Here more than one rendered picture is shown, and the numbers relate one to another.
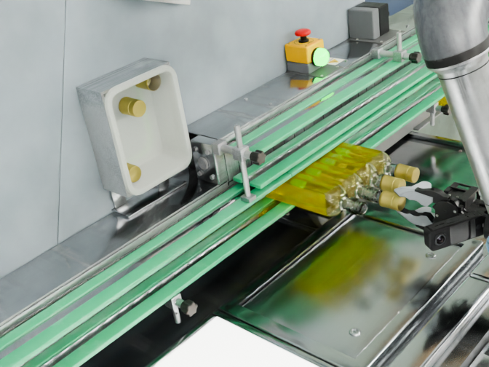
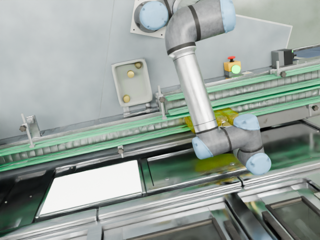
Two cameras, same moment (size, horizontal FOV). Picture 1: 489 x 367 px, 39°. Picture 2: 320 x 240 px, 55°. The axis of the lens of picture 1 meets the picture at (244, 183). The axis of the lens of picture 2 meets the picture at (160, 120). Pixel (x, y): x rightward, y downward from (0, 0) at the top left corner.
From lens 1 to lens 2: 92 cm
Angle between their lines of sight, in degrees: 37
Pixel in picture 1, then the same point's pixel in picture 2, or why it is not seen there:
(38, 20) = (98, 37)
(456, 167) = (304, 137)
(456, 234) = not seen: hidden behind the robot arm
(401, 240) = (229, 155)
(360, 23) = (275, 58)
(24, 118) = (89, 70)
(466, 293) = (225, 180)
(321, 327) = (159, 174)
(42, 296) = (74, 129)
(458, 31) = (169, 39)
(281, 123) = not seen: hidden behind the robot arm
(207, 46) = not seen: hidden behind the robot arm
